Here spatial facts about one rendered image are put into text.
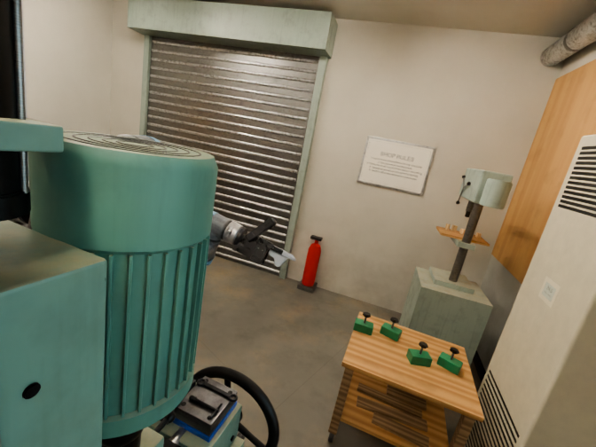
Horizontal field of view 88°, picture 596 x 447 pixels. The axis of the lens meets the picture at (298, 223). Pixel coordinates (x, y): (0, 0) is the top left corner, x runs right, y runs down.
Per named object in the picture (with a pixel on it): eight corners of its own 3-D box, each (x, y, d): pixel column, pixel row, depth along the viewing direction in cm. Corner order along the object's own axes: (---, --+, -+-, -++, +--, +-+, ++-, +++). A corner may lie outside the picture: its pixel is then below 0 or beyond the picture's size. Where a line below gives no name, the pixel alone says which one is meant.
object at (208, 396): (236, 405, 69) (239, 385, 67) (205, 447, 58) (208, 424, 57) (188, 380, 72) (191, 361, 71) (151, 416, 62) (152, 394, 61)
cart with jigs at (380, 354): (438, 416, 203) (470, 331, 187) (447, 505, 150) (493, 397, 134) (341, 376, 222) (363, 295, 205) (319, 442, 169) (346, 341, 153)
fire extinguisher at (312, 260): (317, 286, 353) (327, 237, 338) (312, 293, 335) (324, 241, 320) (301, 282, 357) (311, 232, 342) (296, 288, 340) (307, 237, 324)
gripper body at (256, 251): (264, 264, 110) (235, 249, 112) (276, 243, 111) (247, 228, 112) (261, 265, 103) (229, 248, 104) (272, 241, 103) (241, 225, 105)
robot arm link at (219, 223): (202, 225, 115) (210, 205, 113) (228, 239, 114) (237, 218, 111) (191, 230, 107) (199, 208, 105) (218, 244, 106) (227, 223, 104)
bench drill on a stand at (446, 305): (448, 350, 278) (512, 176, 238) (465, 402, 220) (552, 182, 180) (394, 333, 289) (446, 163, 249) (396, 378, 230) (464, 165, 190)
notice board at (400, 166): (421, 195, 301) (435, 147, 289) (421, 196, 300) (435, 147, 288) (356, 181, 317) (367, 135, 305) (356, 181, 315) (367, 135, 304)
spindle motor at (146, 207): (218, 367, 47) (247, 160, 39) (113, 474, 31) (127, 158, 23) (129, 325, 52) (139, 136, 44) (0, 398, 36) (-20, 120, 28)
